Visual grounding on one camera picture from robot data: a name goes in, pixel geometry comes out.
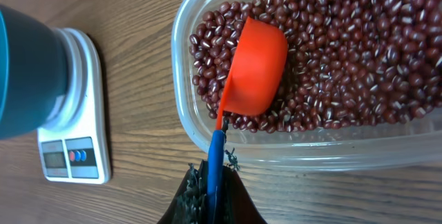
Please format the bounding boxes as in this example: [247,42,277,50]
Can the blue bowl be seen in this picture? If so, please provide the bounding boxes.
[1,5,68,139]

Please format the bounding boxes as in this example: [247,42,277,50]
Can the red beans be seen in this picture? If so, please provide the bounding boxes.
[189,0,441,133]

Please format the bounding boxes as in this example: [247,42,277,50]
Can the white digital kitchen scale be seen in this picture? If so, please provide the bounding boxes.
[37,28,111,185]

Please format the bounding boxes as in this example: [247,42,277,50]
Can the clear plastic container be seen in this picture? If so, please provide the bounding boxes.
[171,0,441,171]

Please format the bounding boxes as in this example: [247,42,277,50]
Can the red scoop with blue handle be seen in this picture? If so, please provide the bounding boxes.
[206,17,288,223]

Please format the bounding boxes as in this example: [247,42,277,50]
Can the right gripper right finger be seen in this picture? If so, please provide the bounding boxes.
[220,166,267,224]

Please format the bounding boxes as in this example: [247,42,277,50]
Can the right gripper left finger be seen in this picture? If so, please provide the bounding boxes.
[157,160,208,224]

